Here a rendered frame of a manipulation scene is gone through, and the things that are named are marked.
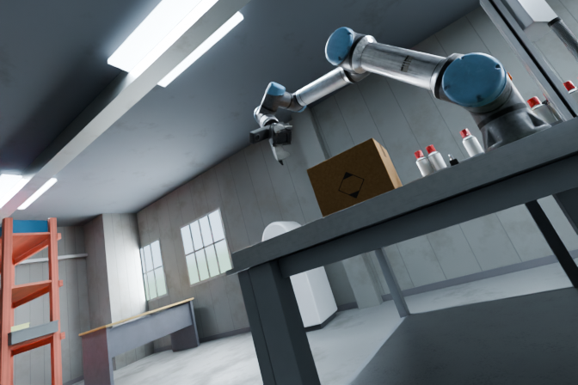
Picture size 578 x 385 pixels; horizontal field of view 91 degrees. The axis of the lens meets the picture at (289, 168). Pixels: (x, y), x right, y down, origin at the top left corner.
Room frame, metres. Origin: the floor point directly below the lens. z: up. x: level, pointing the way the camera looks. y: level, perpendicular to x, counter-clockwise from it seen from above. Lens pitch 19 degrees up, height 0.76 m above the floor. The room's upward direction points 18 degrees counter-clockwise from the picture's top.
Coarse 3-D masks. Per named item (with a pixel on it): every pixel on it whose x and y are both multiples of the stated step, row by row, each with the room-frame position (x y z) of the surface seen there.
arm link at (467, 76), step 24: (336, 48) 0.77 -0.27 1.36; (360, 48) 0.74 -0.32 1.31; (384, 48) 0.71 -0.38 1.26; (360, 72) 0.82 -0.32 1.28; (384, 72) 0.74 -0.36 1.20; (408, 72) 0.69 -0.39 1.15; (432, 72) 0.65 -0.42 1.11; (456, 72) 0.60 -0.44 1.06; (480, 72) 0.58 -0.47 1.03; (504, 72) 0.59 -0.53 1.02; (456, 96) 0.62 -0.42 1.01; (480, 96) 0.60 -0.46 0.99; (504, 96) 0.65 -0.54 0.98
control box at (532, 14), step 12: (504, 0) 0.89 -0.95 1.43; (516, 0) 0.87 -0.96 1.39; (528, 0) 0.88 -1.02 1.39; (540, 0) 0.91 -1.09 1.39; (516, 12) 0.88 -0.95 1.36; (528, 12) 0.86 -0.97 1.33; (540, 12) 0.89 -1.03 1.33; (552, 12) 0.92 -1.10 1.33; (528, 24) 0.88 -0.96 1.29; (540, 24) 0.89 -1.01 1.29; (528, 36) 0.95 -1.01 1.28; (540, 36) 0.98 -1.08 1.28
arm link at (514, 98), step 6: (516, 90) 0.70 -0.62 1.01; (510, 96) 0.68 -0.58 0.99; (516, 96) 0.69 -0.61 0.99; (504, 102) 0.68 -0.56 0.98; (510, 102) 0.69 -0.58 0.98; (516, 102) 0.69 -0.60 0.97; (522, 102) 0.69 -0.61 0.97; (498, 108) 0.70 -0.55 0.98; (474, 114) 0.75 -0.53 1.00; (480, 114) 0.73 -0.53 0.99; (486, 114) 0.72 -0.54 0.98; (480, 120) 0.74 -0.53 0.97
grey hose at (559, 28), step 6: (558, 18) 0.88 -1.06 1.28; (552, 24) 0.89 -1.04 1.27; (558, 24) 0.89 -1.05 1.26; (564, 24) 0.88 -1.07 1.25; (552, 30) 0.91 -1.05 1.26; (558, 30) 0.89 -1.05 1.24; (564, 30) 0.88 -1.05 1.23; (558, 36) 0.90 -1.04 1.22; (564, 36) 0.89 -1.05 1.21; (570, 36) 0.88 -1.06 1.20; (564, 42) 0.90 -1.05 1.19; (570, 42) 0.89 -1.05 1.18; (576, 42) 0.88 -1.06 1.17; (570, 48) 0.90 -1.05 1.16; (576, 48) 0.89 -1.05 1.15; (576, 54) 0.89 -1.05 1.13; (576, 60) 0.91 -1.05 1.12
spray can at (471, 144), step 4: (460, 132) 1.20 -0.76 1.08; (464, 132) 1.19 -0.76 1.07; (468, 132) 1.19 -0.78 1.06; (464, 136) 1.19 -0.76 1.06; (468, 136) 1.19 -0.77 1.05; (472, 136) 1.18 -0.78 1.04; (464, 140) 1.19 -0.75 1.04; (468, 140) 1.18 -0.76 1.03; (472, 140) 1.18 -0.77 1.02; (476, 140) 1.18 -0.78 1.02; (464, 144) 1.20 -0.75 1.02; (468, 144) 1.19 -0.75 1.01; (472, 144) 1.18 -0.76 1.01; (476, 144) 1.18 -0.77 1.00; (468, 148) 1.19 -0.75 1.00; (472, 148) 1.18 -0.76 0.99; (476, 148) 1.18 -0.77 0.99; (480, 148) 1.18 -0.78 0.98; (468, 152) 1.21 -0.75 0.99; (472, 152) 1.19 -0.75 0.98; (476, 152) 1.18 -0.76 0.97; (480, 152) 1.18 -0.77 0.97
